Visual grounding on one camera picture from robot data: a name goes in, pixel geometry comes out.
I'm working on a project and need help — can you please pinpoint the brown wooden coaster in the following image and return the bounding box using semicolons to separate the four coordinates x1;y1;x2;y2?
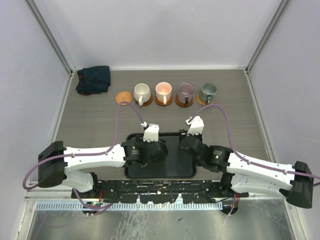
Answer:
134;95;153;107
175;95;194;108
155;97;173;107

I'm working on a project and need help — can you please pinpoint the woven rattan coaster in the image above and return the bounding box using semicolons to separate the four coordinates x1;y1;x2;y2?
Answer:
196;93;215;106
115;91;133;105

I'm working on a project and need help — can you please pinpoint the grey ceramic mug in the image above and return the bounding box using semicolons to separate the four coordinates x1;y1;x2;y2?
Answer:
200;83;217;105

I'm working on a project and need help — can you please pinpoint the purple glass cup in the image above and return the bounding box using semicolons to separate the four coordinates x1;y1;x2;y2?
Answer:
177;82;195;105

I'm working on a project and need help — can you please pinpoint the white ceramic mug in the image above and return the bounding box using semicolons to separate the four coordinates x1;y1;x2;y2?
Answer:
133;83;152;107

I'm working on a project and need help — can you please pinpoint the pink ceramic mug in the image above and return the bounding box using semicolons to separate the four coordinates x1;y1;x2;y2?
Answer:
155;82;172;105

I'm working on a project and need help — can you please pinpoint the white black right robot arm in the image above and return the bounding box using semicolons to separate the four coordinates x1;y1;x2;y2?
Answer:
179;130;314;209

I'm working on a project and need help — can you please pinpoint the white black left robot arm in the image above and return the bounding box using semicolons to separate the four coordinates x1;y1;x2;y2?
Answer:
38;136;168;198

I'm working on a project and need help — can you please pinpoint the black plastic tray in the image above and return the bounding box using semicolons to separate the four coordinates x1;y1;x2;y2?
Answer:
124;132;197;180

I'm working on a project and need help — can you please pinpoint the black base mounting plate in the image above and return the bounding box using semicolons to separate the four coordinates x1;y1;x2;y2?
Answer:
71;179;249;204

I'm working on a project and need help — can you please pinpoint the dark blue folded cloth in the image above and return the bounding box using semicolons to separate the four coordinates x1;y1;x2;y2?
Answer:
76;65;111;96

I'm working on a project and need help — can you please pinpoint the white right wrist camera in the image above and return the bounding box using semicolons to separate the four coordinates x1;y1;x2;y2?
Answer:
185;115;204;136

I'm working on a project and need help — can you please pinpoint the white slotted cable duct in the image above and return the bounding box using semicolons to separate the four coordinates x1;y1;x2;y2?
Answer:
35;200;223;211

